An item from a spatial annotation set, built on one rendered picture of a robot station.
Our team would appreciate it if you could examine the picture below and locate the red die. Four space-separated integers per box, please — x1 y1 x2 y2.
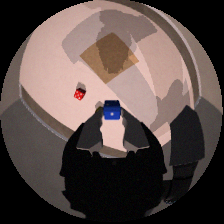
74 88 86 100

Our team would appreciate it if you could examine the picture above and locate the brown square mat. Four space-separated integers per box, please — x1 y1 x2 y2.
80 32 139 85

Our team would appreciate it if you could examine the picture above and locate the blue die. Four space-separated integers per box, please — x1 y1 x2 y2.
103 100 121 120

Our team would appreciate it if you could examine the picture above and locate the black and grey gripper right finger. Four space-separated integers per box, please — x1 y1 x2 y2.
120 107 167 174

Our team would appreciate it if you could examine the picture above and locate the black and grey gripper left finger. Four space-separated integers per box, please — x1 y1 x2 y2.
59 107 104 177

